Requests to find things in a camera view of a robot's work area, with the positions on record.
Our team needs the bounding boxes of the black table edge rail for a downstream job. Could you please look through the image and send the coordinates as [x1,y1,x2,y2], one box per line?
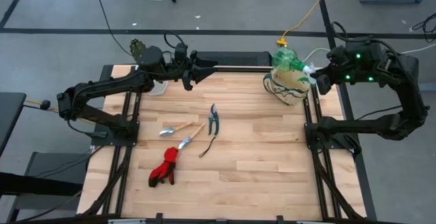
[216,65,273,72]

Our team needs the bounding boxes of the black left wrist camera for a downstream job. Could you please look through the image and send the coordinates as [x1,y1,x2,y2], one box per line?
[174,42,189,61]

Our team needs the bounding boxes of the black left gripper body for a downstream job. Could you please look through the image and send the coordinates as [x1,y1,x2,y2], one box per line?
[170,49,200,91]

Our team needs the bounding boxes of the black side table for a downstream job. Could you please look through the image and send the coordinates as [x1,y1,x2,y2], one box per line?
[0,92,27,157]

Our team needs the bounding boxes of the black mesh-top computer case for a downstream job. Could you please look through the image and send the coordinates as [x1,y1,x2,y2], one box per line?
[196,50,273,67]

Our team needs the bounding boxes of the white power cable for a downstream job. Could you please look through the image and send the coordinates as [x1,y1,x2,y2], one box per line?
[302,42,436,63]

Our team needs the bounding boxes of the green cactus plant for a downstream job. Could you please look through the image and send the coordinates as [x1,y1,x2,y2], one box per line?
[129,38,148,64]

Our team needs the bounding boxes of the yellow cable black connector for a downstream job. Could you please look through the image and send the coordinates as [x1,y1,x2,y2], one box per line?
[22,98,65,113]

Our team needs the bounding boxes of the beige green-trimmed gardening bag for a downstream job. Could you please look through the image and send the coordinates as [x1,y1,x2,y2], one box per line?
[262,69,313,106]

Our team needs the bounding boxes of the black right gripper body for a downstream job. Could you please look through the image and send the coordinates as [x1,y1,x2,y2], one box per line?
[316,46,347,95]

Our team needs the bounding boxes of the green-handled pruning shears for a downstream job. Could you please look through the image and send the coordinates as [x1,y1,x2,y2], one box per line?
[198,103,220,159]

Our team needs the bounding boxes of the coiled black cables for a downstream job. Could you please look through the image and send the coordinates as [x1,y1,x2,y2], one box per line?
[411,12,436,44]

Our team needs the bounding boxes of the black front frame bar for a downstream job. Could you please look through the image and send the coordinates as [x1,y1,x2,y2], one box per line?
[78,212,375,224]

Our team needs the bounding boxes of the yellow extension cable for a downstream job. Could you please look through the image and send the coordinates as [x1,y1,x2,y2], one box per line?
[276,0,339,46]

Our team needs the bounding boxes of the green plastic spray bottle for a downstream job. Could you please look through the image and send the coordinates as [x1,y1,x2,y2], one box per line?
[271,46,317,84]

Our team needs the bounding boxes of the red black gardening glove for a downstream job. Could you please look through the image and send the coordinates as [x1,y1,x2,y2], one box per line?
[148,146,179,188]

